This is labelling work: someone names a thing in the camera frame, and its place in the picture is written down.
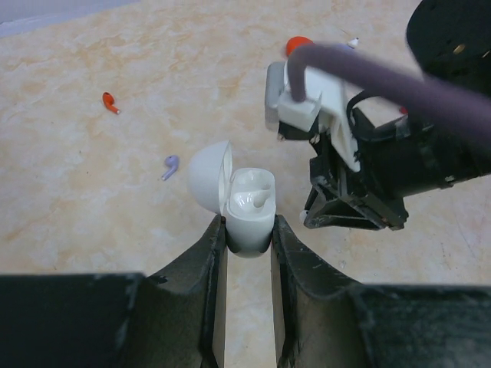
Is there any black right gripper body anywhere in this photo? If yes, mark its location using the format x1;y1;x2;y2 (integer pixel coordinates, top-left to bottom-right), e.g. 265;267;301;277
302;106;460;230

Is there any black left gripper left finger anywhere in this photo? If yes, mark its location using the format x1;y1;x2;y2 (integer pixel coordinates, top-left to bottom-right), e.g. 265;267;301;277
145;215;227;367

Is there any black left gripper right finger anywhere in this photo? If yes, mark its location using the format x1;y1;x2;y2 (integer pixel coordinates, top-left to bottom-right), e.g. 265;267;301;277
271;215;368;367

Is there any white round charging case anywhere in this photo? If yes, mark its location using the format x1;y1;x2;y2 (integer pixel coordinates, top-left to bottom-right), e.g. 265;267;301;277
188;140;276;258

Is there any white earbud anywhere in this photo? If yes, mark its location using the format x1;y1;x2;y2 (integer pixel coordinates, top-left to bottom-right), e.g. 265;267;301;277
347;38;359;49

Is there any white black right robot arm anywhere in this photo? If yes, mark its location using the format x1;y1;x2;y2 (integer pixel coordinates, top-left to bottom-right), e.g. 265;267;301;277
289;1;490;230

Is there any orange round charging case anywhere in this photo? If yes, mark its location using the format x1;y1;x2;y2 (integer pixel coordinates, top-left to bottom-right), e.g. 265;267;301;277
285;36;313;58

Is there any purple earbud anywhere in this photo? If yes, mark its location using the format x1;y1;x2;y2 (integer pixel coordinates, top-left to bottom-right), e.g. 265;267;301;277
161;155;180;181

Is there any orange earbud far left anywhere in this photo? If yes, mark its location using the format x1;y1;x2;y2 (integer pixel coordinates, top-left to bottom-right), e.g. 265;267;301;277
102;92;120;115

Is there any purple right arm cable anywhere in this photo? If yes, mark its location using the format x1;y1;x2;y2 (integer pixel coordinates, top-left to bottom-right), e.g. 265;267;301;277
288;42;491;149

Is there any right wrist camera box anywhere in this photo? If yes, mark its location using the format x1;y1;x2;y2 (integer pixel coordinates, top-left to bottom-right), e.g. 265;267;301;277
265;60;361;172

